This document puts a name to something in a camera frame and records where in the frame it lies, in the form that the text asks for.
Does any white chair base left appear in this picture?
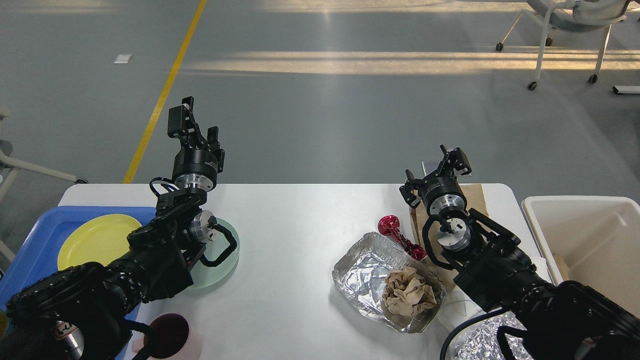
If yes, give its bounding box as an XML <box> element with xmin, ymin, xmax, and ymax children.
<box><xmin>0</xmin><ymin>139</ymin><xmax>89</xmax><ymax>200</ymax></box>

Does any crumpled foil tray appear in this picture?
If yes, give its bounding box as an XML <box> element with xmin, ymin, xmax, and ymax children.
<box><xmin>446</xmin><ymin>312</ymin><xmax>525</xmax><ymax>360</ymax></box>

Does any red shiny wrapper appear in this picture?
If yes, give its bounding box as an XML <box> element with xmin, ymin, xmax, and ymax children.
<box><xmin>377</xmin><ymin>214</ymin><xmax>427</xmax><ymax>261</ymax></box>

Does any aluminium foil tray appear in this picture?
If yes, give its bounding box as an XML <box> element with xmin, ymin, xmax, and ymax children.
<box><xmin>333</xmin><ymin>232</ymin><xmax>448</xmax><ymax>334</ymax></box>

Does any crumpled brown paper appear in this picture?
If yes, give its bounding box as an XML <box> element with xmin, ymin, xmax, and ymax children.
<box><xmin>382</xmin><ymin>266</ymin><xmax>437</xmax><ymax>318</ymax></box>

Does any white floor tag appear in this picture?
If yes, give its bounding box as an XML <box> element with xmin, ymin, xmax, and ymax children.
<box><xmin>113</xmin><ymin>54</ymin><xmax>133</xmax><ymax>65</ymax></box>

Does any white rolling chair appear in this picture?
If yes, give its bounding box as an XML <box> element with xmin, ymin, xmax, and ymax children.
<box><xmin>495</xmin><ymin>0</ymin><xmax>630</xmax><ymax>91</ymax></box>

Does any mint green plate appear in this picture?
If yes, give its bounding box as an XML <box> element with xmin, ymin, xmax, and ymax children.
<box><xmin>187</xmin><ymin>217</ymin><xmax>241</xmax><ymax>291</ymax></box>

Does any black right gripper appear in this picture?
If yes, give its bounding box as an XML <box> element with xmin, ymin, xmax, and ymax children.
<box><xmin>398</xmin><ymin>145</ymin><xmax>473</xmax><ymax>217</ymax></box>

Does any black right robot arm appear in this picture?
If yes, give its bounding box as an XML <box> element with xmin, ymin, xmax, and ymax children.
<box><xmin>399</xmin><ymin>145</ymin><xmax>640</xmax><ymax>360</ymax></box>

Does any white bar on floor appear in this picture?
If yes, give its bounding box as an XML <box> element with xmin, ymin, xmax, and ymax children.
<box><xmin>612</xmin><ymin>85</ymin><xmax>640</xmax><ymax>95</ymax></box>

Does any yellow plate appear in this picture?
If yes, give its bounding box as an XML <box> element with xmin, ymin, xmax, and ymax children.
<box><xmin>57</xmin><ymin>213</ymin><xmax>142</xmax><ymax>271</ymax></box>

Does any blue plastic tray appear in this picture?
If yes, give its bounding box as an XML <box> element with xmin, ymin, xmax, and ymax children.
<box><xmin>0</xmin><ymin>206</ymin><xmax>159</xmax><ymax>360</ymax></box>

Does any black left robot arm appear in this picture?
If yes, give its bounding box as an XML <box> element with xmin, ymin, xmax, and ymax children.
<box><xmin>1</xmin><ymin>96</ymin><xmax>238</xmax><ymax>360</ymax></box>

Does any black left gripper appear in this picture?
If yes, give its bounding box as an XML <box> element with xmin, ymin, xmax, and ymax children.
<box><xmin>167</xmin><ymin>96</ymin><xmax>226</xmax><ymax>192</ymax></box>

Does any pink mug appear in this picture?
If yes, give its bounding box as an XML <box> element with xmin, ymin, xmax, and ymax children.
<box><xmin>148</xmin><ymin>313</ymin><xmax>202</xmax><ymax>360</ymax></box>

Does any white plastic bin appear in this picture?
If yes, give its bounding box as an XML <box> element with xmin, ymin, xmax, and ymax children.
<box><xmin>521</xmin><ymin>195</ymin><xmax>640</xmax><ymax>317</ymax></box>

